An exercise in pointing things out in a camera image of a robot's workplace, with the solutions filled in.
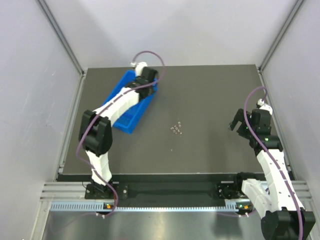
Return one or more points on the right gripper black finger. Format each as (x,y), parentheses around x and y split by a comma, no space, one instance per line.
(232,125)
(239,117)

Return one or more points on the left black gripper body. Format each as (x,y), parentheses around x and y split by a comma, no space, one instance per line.
(152,75)

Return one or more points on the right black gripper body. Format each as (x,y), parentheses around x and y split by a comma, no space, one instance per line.
(243,124)

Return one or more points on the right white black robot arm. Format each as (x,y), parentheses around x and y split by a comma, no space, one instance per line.
(282,214)

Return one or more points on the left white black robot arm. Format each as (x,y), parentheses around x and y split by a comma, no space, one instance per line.
(95,134)

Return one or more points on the blue plastic compartment bin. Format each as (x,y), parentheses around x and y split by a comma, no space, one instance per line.
(129,120)

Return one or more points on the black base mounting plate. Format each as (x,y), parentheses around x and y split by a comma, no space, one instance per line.
(171,190)

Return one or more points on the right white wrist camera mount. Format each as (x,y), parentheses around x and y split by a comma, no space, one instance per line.
(264,106)

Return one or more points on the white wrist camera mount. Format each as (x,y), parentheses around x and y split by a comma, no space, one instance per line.
(138,67)
(264,106)

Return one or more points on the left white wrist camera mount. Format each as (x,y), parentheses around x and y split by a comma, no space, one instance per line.
(138,67)

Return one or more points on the left aluminium corner post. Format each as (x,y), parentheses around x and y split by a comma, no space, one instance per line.
(60,35)

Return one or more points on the aluminium corner post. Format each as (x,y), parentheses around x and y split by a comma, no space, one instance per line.
(281,34)
(60,35)

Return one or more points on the grey slotted cable duct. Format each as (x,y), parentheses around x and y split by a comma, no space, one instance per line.
(235,205)

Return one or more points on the right aluminium corner post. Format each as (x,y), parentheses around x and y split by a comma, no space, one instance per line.
(281,34)

